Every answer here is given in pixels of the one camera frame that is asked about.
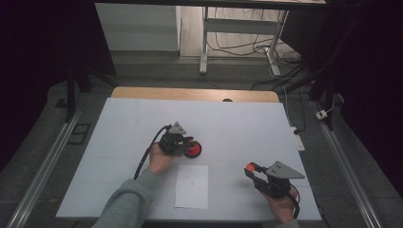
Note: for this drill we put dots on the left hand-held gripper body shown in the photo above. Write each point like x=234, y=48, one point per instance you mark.
x=172, y=144

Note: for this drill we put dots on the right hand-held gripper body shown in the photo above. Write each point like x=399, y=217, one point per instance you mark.
x=275, y=185

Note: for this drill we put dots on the round red ink pad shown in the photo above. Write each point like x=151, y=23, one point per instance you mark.
x=195, y=151

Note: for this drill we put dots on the small orange stamp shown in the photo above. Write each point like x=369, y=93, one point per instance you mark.
x=250, y=167

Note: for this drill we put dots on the white paper sheet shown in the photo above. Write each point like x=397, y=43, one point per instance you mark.
x=191, y=190

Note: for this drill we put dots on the person's left hand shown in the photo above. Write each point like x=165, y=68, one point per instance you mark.
x=160, y=161

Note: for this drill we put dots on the person's right hand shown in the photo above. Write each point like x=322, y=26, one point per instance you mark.
x=282, y=207

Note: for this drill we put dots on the large white table cover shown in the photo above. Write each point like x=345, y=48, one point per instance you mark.
x=221, y=123

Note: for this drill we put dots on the white power strip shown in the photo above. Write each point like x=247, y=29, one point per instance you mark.
x=299, y=142

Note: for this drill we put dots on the dark table grommet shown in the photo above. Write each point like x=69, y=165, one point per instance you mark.
x=227, y=100

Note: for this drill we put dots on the small white adapter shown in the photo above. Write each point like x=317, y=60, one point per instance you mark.
x=321, y=114

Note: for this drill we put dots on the black stand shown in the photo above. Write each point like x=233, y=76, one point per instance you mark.
x=70, y=95

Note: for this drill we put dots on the white cabinet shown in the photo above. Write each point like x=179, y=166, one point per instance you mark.
x=139, y=28

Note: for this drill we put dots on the metal floor rail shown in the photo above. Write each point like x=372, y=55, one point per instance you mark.
x=47, y=167
x=347, y=172

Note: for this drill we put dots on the white desk frame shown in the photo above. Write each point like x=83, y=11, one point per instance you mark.
x=240, y=26

